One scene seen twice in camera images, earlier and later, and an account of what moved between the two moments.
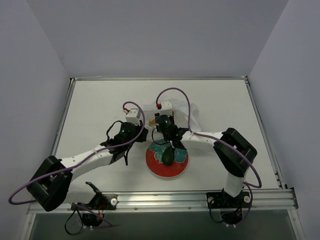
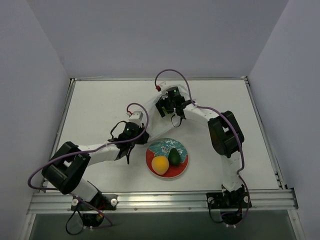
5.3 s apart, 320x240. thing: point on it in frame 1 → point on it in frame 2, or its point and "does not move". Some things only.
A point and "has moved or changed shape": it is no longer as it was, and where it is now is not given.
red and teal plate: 154,158 does not move
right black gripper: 175,139 → 163,109
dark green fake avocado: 168,156 → 174,157
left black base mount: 99,202 does not move
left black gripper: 142,132 does not move
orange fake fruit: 152,122 → 160,164
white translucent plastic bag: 181,115 has moved or changed shape
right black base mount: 232,215 does not move
